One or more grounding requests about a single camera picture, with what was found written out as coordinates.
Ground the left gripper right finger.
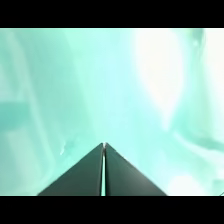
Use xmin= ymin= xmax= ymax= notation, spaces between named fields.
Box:
xmin=104 ymin=142 xmax=168 ymax=197

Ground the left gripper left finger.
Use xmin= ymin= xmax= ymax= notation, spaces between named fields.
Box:
xmin=37 ymin=142 xmax=105 ymax=197

